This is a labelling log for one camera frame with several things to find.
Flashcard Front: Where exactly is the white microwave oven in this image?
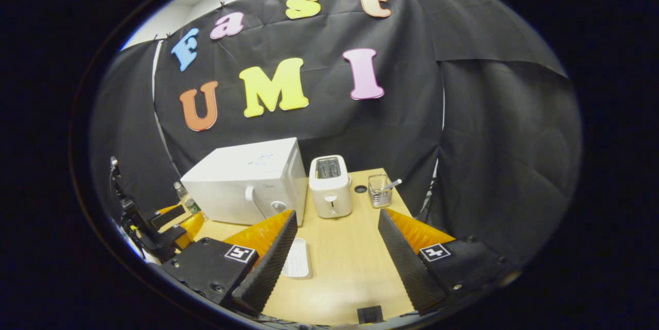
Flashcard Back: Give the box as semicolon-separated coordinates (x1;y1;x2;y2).
180;137;308;227

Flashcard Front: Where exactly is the white toaster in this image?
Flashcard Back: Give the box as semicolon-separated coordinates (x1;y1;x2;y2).
309;155;354;219

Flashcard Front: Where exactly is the white rectangular tray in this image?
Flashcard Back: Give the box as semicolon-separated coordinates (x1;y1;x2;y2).
281;238;313;280

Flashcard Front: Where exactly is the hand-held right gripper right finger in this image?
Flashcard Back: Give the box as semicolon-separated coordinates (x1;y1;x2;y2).
377;208;521;316

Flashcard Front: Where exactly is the metal mesh holder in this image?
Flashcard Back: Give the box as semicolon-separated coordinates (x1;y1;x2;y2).
368;174;393;209

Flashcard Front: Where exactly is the small black box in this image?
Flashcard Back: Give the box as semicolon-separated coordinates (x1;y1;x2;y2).
357;306;385;324

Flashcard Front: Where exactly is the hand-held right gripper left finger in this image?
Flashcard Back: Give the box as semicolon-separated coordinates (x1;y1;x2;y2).
162;210;299;318

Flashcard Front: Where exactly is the clear plastic water bottle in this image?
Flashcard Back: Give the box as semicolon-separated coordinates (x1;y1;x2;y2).
173;181;202;216

